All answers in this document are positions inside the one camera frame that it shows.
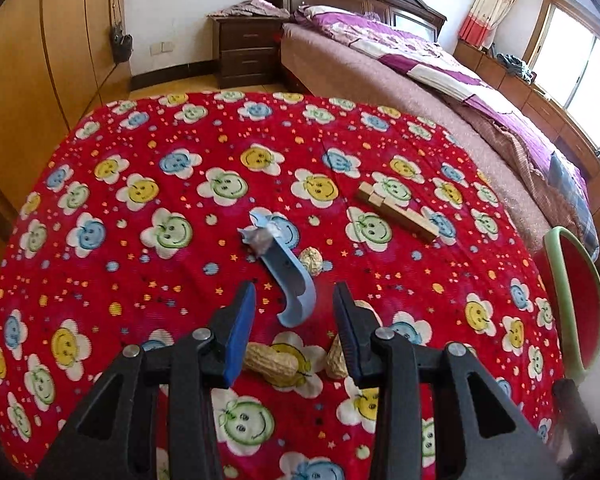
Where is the dark wooden nightstand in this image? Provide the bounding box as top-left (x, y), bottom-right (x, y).
top-left (208, 14), bottom-right (291, 90)

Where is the whole peanut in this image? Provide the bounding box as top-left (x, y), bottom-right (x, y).
top-left (244, 342), bottom-right (301, 378)

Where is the blue plaid cloth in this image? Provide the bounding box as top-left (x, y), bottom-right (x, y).
top-left (547, 150), bottom-right (600, 261)

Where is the black hanging bag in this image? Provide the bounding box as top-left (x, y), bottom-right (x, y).
top-left (110, 27), bottom-right (133, 65)

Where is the purple white quilt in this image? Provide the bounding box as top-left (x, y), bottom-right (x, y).
top-left (292, 5), bottom-right (591, 201)

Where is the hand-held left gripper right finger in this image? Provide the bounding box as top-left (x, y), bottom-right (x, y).
top-left (332, 281), bottom-right (563, 480)

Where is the pink cloth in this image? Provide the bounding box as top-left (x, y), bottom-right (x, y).
top-left (207, 0), bottom-right (292, 20)

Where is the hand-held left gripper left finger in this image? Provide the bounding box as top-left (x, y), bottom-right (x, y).
top-left (35, 281), bottom-right (257, 480)

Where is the wooden block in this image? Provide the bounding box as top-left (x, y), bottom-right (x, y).
top-left (356, 182), bottom-right (440, 242)

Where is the pink bedspread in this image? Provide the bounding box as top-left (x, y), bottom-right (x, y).
top-left (280, 22), bottom-right (588, 261)

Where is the teal clothes pile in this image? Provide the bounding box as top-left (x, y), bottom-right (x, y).
top-left (495, 52), bottom-right (537, 86)

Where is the peanut shell half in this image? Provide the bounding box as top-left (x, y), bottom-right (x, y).
top-left (325, 335), bottom-right (353, 380)

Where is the blue plastic scoop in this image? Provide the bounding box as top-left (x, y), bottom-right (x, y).
top-left (249, 211), bottom-right (317, 329)

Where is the window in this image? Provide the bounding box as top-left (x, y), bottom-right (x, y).
top-left (522, 0), bottom-right (600, 161)

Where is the green-rimmed red chair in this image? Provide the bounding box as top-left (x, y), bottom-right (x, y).
top-left (532, 226), bottom-right (600, 386)

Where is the red white curtain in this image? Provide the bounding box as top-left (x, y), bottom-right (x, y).
top-left (467, 0), bottom-right (527, 51)

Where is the wooden wardrobe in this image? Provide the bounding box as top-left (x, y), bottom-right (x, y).
top-left (0, 0), bottom-right (131, 391)

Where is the red smiley flower blanket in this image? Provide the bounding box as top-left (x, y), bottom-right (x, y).
top-left (0, 89), bottom-right (566, 480)

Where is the white pillow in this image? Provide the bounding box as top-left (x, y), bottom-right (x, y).
top-left (292, 4), bottom-right (351, 23)

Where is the wooden window cabinet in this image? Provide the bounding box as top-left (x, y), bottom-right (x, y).
top-left (452, 40), bottom-right (600, 281)

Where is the walnut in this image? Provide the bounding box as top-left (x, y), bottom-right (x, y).
top-left (299, 246), bottom-right (325, 275)

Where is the grey crumpled wrapper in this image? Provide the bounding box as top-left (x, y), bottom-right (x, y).
top-left (237, 225), bottom-right (277, 256)

